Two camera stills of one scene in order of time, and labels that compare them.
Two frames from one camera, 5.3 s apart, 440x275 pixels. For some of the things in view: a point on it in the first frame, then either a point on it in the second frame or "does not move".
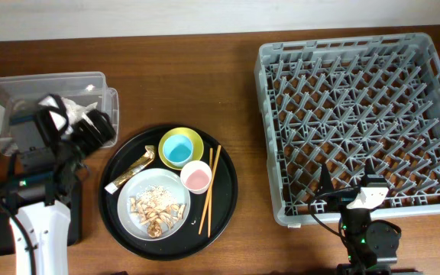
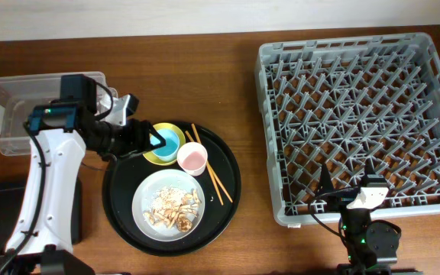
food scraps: [156, 206] -> [173, 206]
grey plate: [169, 181] -> [145, 193]
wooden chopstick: [210, 186] -> [209, 173]
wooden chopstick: [210, 189] -> [209, 164]
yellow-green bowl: [179, 146] -> [152, 157]
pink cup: [196, 176] -> [192, 157]
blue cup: [178, 150] -> [169, 150]
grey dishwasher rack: [344, 101] does not move
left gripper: [101, 122] -> [139, 140]
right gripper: [341, 198] does not move
